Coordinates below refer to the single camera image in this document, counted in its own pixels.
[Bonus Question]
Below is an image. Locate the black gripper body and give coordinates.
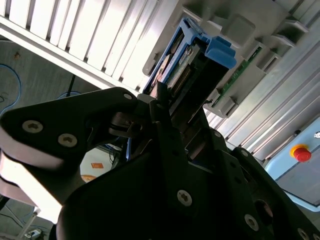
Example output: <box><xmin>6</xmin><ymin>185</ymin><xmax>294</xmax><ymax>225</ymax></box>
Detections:
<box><xmin>56</xmin><ymin>152</ymin><xmax>251</xmax><ymax>240</ymax></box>

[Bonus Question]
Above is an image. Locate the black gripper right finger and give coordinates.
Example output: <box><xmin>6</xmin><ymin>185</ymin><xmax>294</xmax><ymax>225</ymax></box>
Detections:
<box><xmin>184</xmin><ymin>109</ymin><xmax>320</xmax><ymax>240</ymax></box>

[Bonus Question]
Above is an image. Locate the hard disk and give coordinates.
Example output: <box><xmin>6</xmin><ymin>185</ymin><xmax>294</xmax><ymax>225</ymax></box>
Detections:
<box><xmin>142</xmin><ymin>16</ymin><xmax>237</xmax><ymax>126</ymax></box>

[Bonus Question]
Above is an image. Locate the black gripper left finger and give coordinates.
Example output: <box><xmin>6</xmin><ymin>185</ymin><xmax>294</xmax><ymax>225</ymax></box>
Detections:
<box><xmin>0</xmin><ymin>82</ymin><xmax>194</xmax><ymax>209</ymax></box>

